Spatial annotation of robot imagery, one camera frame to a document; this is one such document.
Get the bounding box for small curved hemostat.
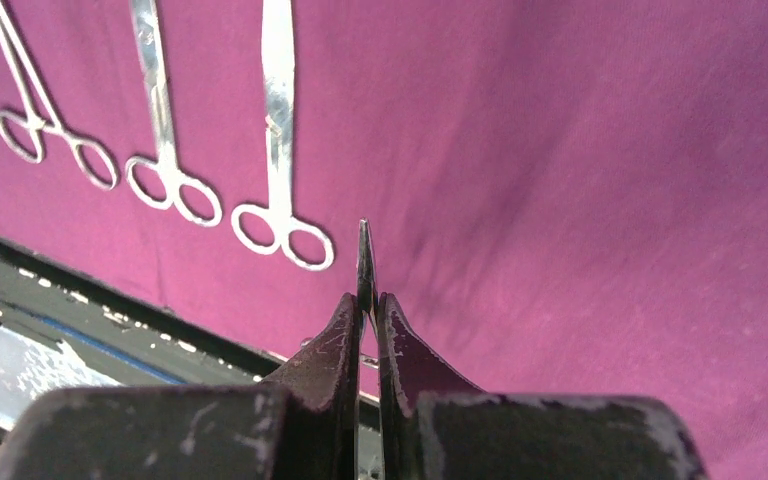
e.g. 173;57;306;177
356;218;379;333

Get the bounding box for small metal scissors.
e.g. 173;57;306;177
125;0;223;228

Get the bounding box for surgical scissors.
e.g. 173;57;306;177
231;0;335;272

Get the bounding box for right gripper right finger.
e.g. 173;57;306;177
377;293;708;479

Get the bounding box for maroon wrap cloth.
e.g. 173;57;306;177
0;1;768;479

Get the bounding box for surgical clamp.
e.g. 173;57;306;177
0;1;120;191

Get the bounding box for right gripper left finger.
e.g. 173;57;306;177
0;294;362;479

